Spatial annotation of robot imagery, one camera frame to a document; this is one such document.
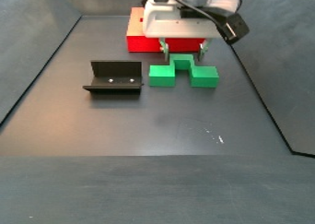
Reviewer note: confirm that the black angle fixture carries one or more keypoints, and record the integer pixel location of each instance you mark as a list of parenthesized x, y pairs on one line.
[(115, 76)]

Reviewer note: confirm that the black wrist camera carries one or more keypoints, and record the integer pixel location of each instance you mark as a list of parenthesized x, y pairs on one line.
[(234, 27)]

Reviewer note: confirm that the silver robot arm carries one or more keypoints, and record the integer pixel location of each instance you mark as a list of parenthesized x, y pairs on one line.
[(190, 19)]

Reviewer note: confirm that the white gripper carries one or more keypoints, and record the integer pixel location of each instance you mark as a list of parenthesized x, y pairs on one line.
[(171, 20)]

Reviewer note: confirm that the green bridge-shaped block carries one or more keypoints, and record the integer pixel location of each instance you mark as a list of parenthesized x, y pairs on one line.
[(203, 75)]

